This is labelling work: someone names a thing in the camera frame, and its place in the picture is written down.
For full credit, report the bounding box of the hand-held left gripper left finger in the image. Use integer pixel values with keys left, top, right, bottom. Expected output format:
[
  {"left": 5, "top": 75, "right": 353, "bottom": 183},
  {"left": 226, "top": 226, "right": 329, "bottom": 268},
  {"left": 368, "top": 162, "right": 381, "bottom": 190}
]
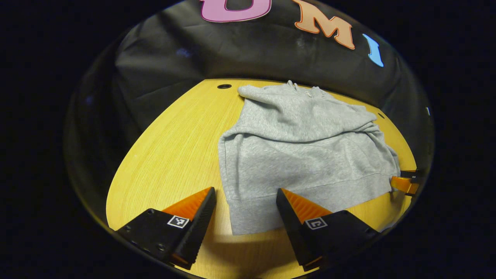
[{"left": 115, "top": 186, "right": 217, "bottom": 271}]

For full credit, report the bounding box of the grey zip-neck sweatshirt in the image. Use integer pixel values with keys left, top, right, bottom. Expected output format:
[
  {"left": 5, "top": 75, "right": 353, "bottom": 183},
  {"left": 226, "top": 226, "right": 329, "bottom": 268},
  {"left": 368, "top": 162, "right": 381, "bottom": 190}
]
[{"left": 218, "top": 80, "right": 401, "bottom": 236}]

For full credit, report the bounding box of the black backdrop cloth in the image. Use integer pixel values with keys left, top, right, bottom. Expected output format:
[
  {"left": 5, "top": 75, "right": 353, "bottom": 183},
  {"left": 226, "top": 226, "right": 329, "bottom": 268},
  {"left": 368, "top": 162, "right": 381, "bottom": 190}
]
[{"left": 65, "top": 0, "right": 435, "bottom": 186}]

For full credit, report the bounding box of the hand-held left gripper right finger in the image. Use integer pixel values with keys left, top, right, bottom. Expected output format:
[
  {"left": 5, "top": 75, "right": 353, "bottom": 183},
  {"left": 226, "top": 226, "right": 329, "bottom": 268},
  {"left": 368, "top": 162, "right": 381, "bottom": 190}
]
[{"left": 276, "top": 188, "right": 381, "bottom": 272}]

